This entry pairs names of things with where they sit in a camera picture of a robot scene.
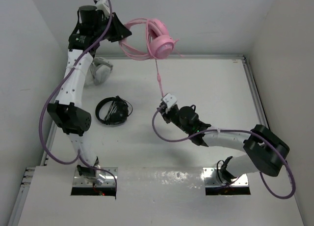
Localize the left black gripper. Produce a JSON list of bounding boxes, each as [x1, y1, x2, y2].
[[92, 12, 130, 42]]

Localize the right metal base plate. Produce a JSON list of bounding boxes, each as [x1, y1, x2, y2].
[[202, 167, 249, 188]]

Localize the metal base plate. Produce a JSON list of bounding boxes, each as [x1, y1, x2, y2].
[[72, 166, 118, 188], [202, 167, 249, 188]]

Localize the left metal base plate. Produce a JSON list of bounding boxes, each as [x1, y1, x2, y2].
[[72, 166, 118, 188]]

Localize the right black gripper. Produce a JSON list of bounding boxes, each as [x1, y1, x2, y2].
[[158, 105, 191, 135]]

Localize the black headphones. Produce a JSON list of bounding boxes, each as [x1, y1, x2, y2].
[[95, 96, 133, 125]]

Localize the aluminium table frame rail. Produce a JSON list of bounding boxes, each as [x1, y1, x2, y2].
[[41, 54, 280, 165]]

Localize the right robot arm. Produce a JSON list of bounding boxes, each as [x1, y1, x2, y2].
[[157, 102, 290, 183]]

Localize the pink headphones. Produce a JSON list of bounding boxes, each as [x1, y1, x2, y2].
[[119, 18, 177, 61]]

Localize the white grey headphones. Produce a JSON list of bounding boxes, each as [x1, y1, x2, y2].
[[84, 57, 113, 87]]

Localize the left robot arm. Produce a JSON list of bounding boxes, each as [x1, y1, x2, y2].
[[47, 5, 132, 167]]

